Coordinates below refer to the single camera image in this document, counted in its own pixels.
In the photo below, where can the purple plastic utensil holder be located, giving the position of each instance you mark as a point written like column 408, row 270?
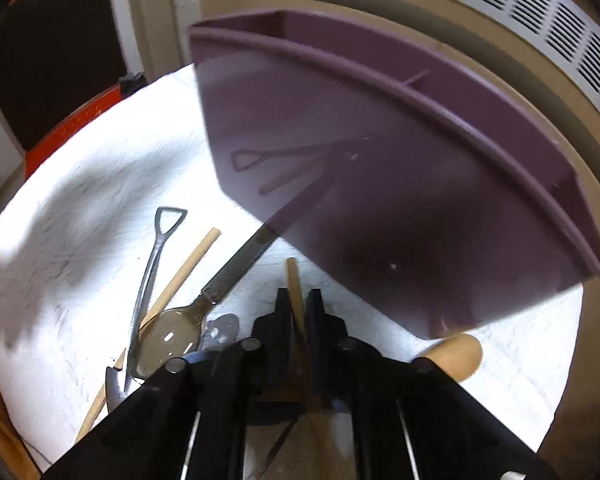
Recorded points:
column 380, row 210

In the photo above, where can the wooden spoon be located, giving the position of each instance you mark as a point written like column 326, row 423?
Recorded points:
column 455, row 355

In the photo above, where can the red box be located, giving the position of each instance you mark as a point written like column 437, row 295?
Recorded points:
column 70, row 130

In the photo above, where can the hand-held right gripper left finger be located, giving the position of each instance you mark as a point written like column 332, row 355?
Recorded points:
column 282, row 330

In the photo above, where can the wooden chopstick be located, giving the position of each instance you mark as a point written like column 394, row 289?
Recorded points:
column 190, row 265
column 294, row 290

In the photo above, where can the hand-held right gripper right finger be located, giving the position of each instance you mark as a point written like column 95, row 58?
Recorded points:
column 317, row 330

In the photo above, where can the small metal utensil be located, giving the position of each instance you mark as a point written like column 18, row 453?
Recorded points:
column 222, row 327

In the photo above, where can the white cloth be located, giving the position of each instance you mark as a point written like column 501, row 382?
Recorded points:
column 80, row 285

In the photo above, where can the beige kitchen cabinet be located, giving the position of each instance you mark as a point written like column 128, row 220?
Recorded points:
column 155, row 10

